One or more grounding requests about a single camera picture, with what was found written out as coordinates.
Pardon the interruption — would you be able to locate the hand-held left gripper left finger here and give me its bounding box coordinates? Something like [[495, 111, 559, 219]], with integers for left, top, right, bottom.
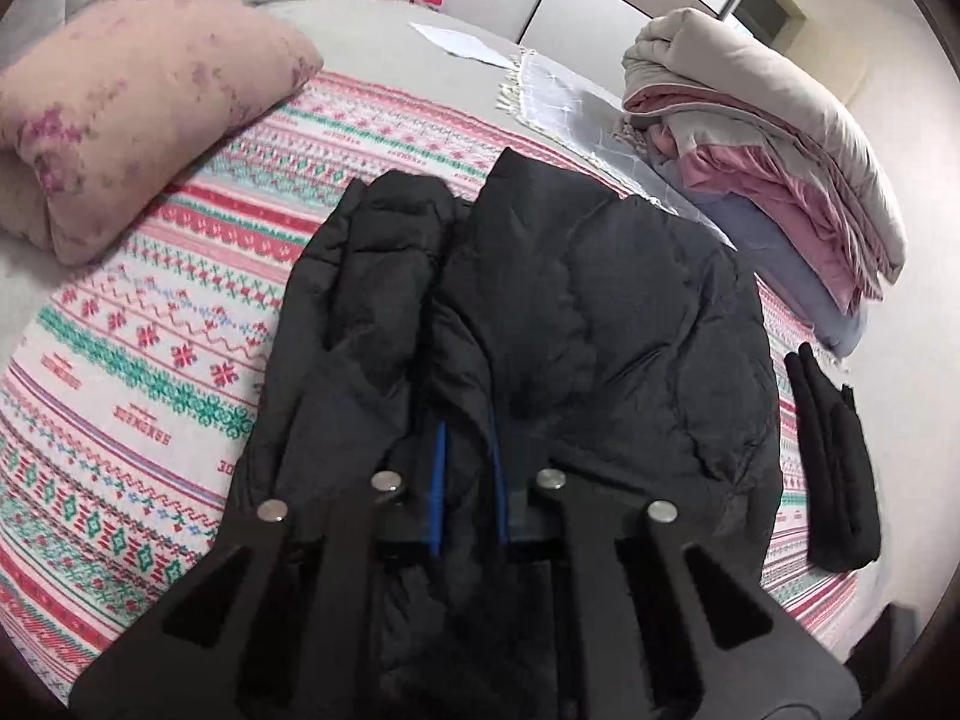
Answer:
[[67, 420, 452, 720]]

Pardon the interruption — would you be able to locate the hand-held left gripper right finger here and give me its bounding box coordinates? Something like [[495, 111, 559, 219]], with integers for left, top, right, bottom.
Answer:
[[484, 403, 860, 720]]

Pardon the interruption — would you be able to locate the black quilted jacket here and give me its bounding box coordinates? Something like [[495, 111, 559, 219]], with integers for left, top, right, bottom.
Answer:
[[227, 146, 785, 720]]

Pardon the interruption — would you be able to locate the patterned knit-print blanket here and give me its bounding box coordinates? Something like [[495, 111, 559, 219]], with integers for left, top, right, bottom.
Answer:
[[0, 69, 860, 698]]

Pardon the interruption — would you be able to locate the folded black cloth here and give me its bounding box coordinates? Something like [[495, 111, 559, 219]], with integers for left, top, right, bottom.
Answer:
[[783, 341, 883, 573]]

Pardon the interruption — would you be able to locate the folded lavender blanket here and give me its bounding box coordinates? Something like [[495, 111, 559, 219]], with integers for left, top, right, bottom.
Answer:
[[643, 154, 868, 359]]

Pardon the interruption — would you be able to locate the grey fringed cloth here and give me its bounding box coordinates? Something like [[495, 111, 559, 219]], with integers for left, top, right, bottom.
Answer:
[[496, 47, 740, 248]]

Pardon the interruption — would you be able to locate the folded pink blanket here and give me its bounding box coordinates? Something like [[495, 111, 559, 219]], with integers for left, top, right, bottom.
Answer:
[[646, 124, 884, 314]]

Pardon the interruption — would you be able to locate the white paper sheet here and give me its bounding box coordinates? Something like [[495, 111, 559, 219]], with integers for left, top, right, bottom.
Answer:
[[408, 21, 512, 70]]

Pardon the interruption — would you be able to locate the folded grey quilt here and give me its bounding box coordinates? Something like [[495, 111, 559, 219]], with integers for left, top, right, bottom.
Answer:
[[621, 7, 908, 287]]

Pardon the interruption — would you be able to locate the pink floral pillow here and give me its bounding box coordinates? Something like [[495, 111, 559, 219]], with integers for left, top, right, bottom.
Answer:
[[0, 0, 325, 268]]

